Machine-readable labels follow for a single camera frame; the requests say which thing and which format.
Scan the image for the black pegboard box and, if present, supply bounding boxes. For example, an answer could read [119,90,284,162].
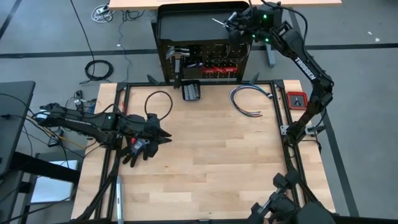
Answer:
[182,60,203,79]

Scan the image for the coloured wire bundle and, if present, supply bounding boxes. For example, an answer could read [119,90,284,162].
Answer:
[229,84,274,118]

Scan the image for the grey black claw hammer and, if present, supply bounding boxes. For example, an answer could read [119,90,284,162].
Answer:
[165,45,190,91]

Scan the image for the coiled black cable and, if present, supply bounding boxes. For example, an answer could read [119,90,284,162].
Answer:
[79,59,114,85]

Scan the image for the white power strip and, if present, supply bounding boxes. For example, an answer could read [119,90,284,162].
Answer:
[91,4,116,24]

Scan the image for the black storage bin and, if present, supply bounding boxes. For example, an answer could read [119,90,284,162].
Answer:
[181,80,201,102]

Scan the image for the red plastic tray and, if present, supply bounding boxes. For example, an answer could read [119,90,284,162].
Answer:
[285,91,309,111]

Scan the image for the black pegboard cart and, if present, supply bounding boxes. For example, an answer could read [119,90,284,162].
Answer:
[151,1,259,84]

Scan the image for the red T-handle hex key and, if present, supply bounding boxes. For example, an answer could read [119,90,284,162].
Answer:
[214,67,227,83]
[225,67,239,84]
[201,67,216,81]

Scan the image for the dark side table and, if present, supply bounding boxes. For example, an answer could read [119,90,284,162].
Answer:
[0,80,36,177]

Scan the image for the clear black safety glasses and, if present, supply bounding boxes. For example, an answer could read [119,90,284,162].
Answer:
[229,42,251,65]
[207,43,230,63]

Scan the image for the grey long hand tool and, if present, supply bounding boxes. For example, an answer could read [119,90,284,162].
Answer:
[115,175,124,224]

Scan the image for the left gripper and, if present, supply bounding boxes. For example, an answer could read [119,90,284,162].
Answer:
[117,113,173,147]

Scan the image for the black work glove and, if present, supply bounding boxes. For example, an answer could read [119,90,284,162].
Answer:
[121,141,160,169]

